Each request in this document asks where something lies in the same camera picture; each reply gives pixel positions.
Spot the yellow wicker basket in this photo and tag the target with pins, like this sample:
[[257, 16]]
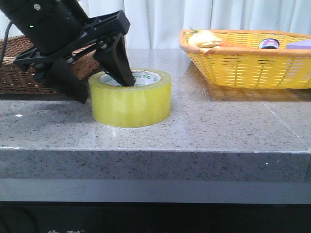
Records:
[[253, 67]]

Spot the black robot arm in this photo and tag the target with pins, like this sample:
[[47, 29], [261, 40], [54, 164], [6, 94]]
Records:
[[61, 33]]

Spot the purple block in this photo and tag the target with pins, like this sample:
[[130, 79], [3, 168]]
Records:
[[304, 44]]

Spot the yellow packing tape roll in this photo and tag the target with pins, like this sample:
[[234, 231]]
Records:
[[147, 102]]

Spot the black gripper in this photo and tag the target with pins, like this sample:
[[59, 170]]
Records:
[[103, 34]]

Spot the brown wicker basket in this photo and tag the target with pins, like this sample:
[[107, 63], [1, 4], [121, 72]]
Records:
[[15, 81]]

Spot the orange toy carrot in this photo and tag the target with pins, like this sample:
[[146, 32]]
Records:
[[227, 43]]

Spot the white curtain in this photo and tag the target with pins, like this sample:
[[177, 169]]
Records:
[[155, 24]]

